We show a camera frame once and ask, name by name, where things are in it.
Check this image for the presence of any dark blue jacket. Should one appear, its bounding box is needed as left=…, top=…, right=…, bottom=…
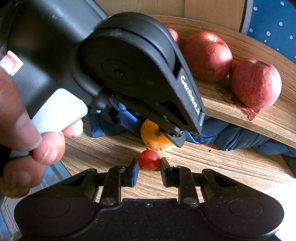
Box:
left=87, top=101, right=296, bottom=179

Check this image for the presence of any curved wooden shelf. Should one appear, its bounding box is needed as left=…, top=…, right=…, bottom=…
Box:
left=156, top=16, right=295, bottom=147

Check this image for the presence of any orange yellow persimmon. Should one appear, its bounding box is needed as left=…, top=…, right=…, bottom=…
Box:
left=140, top=119, right=175, bottom=152

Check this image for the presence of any person's left hand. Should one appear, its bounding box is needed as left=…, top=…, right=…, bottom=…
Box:
left=1, top=70, right=83, bottom=198

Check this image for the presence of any red apple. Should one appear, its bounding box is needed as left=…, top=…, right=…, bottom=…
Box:
left=229, top=59, right=282, bottom=109
left=167, top=28, right=179, bottom=46
left=182, top=32, right=233, bottom=82

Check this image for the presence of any blue starred board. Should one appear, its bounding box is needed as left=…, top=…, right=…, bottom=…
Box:
left=239, top=0, right=295, bottom=63

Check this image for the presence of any steel rectangular tray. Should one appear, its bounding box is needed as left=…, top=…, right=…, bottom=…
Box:
left=0, top=161, right=72, bottom=241

